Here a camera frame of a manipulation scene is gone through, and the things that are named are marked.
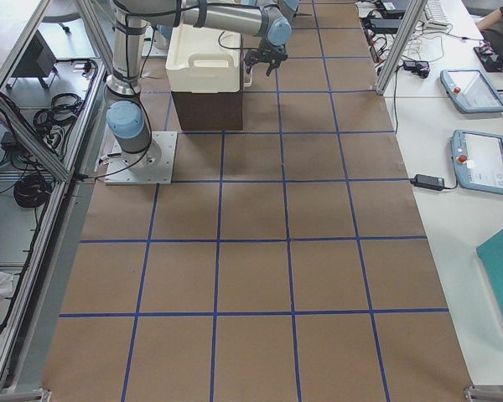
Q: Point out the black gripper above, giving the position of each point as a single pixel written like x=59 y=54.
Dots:
x=270 y=54

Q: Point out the wooden drawer with white handle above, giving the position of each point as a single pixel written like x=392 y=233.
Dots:
x=247 y=79

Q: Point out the white plastic tray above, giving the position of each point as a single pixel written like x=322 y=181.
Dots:
x=204 y=60

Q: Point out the black power brick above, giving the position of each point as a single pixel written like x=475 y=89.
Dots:
x=382 y=26

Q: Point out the far teach pendant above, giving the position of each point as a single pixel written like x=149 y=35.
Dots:
x=471 y=91

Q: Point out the teach pendant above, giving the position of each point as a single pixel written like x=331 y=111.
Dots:
x=471 y=91
x=478 y=160

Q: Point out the black power adapter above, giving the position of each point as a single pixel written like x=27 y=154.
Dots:
x=428 y=182

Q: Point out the near teach pendant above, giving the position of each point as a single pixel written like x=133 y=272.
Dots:
x=478 y=160

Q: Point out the black electronics box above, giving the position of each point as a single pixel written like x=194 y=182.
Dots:
x=37 y=61

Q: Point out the aluminium frame post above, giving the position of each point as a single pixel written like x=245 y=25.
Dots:
x=404 y=33

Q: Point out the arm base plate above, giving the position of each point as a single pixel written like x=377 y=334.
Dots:
x=155 y=167

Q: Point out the aluminium frame rail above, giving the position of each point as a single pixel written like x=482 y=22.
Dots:
x=18 y=24

